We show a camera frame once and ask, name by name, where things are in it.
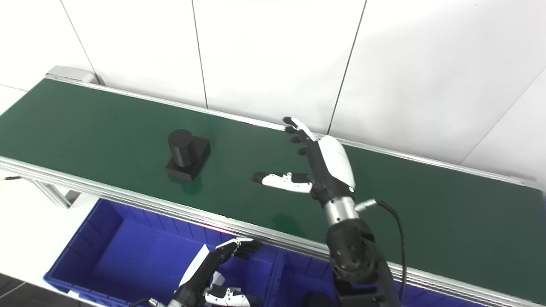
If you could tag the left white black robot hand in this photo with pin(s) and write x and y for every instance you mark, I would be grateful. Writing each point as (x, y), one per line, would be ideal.
(196, 281)

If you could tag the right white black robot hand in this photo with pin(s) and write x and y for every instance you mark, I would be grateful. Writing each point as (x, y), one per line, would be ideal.
(332, 170)

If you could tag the black cylinder block part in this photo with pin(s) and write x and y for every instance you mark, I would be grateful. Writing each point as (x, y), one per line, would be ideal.
(318, 300)
(183, 153)

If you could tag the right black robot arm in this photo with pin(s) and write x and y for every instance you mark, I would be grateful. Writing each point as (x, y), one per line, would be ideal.
(354, 256)

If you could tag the white part with round hole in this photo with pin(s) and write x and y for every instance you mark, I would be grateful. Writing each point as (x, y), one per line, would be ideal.
(219, 279)

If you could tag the blue plastic bin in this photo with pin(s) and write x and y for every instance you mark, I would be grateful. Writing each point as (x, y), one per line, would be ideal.
(128, 256)
(298, 277)

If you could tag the green conveyor belt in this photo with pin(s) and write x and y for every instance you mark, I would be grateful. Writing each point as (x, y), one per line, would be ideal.
(106, 128)

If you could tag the aluminium conveyor leg frame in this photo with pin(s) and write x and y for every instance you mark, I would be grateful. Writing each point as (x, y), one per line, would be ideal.
(51, 192)

